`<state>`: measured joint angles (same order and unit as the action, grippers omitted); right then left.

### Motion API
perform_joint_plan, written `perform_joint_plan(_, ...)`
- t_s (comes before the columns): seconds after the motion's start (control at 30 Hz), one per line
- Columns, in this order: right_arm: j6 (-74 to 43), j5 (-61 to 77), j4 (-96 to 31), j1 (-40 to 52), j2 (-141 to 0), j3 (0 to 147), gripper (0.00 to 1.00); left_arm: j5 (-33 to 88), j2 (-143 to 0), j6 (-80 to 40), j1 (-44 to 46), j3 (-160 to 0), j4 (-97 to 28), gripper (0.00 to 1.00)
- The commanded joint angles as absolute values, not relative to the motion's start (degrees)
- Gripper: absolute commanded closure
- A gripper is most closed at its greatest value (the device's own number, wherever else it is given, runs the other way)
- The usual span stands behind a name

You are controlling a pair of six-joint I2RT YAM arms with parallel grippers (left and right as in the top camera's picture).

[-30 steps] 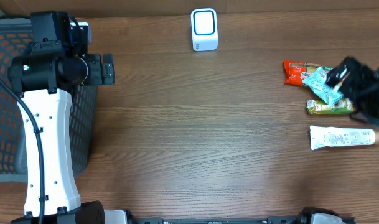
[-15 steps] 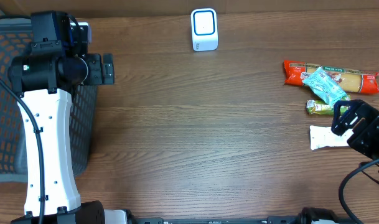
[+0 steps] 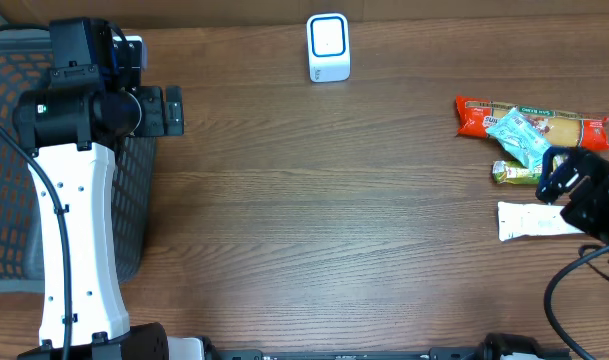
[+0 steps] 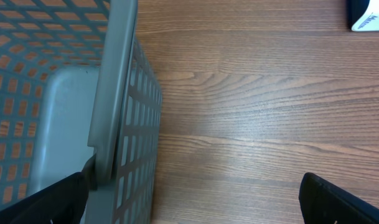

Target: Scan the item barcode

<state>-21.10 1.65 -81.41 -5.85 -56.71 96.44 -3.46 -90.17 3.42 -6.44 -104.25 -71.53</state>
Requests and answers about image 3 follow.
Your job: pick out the green snack packet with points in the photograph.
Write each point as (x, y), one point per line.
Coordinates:
(515, 173)

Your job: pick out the white leaf-print pack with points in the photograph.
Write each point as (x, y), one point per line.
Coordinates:
(518, 220)

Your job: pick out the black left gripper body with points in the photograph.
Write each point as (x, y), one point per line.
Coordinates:
(173, 111)

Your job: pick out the orange spaghetti packet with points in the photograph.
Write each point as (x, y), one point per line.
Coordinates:
(559, 127)

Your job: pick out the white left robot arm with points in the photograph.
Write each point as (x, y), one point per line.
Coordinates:
(68, 133)

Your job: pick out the teal wet wipes pack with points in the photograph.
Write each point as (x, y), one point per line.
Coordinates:
(520, 138)

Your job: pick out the black front rail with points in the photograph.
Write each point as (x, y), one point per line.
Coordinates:
(496, 346)

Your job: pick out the white barcode scanner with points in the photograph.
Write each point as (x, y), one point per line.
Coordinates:
(328, 46)

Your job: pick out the grey plastic shopping basket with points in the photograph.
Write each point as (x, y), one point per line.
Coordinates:
(25, 58)

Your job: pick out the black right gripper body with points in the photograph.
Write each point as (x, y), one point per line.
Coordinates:
(577, 182)

